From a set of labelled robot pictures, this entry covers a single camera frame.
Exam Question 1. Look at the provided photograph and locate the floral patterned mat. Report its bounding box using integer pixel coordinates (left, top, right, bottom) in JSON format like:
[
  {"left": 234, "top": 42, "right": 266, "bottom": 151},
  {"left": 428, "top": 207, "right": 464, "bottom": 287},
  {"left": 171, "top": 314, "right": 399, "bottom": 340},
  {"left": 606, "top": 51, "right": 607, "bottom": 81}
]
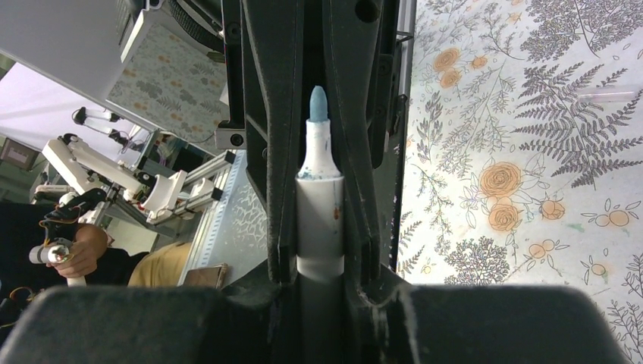
[{"left": 396, "top": 1, "right": 642, "bottom": 363}]

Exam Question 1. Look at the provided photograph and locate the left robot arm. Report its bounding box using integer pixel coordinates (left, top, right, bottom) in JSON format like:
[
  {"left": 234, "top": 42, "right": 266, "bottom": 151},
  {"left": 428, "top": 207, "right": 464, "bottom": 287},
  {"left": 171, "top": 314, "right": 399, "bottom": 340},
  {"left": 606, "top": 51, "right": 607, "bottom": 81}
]
[{"left": 168, "top": 1, "right": 401, "bottom": 284}]

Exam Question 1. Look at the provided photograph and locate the white pen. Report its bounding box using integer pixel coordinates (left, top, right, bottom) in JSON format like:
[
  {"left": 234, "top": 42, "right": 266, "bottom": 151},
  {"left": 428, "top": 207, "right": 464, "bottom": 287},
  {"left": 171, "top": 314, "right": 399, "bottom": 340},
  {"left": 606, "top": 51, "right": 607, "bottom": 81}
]
[{"left": 295, "top": 86, "right": 344, "bottom": 363}]

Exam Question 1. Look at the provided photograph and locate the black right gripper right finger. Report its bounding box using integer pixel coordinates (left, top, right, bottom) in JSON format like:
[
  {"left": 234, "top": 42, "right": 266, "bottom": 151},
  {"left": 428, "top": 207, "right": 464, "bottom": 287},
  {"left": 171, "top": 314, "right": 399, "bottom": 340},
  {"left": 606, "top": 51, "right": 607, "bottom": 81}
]
[{"left": 341, "top": 263, "right": 629, "bottom": 364}]

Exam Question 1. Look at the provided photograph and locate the clear pen cap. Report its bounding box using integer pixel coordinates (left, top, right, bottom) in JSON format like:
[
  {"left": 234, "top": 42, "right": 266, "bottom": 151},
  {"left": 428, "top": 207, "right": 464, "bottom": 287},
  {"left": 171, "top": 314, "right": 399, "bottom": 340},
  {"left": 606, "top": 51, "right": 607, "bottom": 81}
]
[{"left": 578, "top": 86, "right": 642, "bottom": 104}]

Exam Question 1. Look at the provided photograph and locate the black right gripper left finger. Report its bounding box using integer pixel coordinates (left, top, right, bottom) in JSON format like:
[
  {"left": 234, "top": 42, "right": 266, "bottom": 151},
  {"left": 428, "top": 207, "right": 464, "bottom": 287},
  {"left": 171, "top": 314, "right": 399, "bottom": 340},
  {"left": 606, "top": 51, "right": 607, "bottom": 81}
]
[{"left": 1, "top": 262, "right": 302, "bottom": 363}]

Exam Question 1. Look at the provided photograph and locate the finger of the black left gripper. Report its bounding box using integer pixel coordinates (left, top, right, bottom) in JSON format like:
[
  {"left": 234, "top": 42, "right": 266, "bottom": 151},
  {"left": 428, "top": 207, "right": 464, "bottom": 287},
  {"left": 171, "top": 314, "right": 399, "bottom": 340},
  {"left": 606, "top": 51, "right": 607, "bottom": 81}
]
[
  {"left": 322, "top": 1, "right": 400, "bottom": 281},
  {"left": 242, "top": 1, "right": 305, "bottom": 284}
]

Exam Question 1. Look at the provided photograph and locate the person hand in background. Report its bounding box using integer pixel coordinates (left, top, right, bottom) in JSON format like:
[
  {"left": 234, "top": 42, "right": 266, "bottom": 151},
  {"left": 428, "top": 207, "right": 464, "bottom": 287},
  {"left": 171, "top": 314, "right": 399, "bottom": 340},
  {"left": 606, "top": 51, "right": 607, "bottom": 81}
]
[{"left": 47, "top": 224, "right": 109, "bottom": 279}]

